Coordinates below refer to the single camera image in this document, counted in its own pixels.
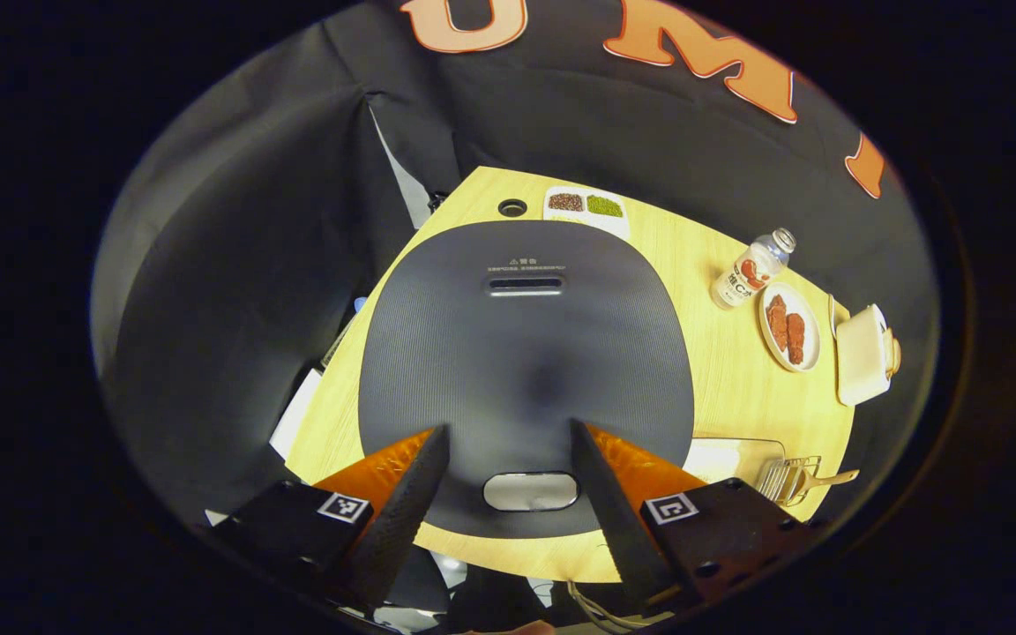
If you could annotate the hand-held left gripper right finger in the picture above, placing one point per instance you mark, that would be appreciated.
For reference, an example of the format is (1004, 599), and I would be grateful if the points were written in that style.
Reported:
(618, 520)

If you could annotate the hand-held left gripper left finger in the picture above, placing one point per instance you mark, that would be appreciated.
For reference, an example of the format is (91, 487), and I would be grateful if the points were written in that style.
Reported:
(402, 520)

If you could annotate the white rice heap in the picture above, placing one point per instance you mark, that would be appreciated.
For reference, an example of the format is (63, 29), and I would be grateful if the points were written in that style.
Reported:
(720, 463)

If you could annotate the black rice cooker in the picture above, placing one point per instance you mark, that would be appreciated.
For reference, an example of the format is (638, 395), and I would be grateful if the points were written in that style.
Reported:
(526, 370)

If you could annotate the clear plastic rice container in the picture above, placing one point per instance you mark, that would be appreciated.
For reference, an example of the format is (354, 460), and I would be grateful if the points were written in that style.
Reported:
(773, 450)

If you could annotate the white paper sheet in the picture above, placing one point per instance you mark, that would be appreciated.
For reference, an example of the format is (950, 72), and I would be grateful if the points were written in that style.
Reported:
(296, 423)

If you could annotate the red meat piece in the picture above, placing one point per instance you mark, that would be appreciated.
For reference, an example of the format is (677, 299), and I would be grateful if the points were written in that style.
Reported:
(796, 339)
(777, 317)

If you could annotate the white round plate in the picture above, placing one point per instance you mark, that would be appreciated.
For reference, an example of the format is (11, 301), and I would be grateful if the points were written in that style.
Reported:
(811, 335)

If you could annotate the black backdrop cloth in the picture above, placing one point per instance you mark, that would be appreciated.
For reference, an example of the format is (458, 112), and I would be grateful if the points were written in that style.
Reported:
(235, 309)

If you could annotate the clear plastic drink bottle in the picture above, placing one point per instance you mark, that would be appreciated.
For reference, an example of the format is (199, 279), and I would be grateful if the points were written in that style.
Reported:
(746, 278)

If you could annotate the white toaster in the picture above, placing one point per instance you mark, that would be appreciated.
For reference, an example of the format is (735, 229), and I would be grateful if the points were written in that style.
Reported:
(861, 357)

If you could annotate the white divided bean dish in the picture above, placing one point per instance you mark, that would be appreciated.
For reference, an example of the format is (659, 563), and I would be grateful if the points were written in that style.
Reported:
(561, 219)

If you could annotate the toasted bread slice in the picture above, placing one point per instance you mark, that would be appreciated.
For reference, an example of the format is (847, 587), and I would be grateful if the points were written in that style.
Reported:
(894, 353)

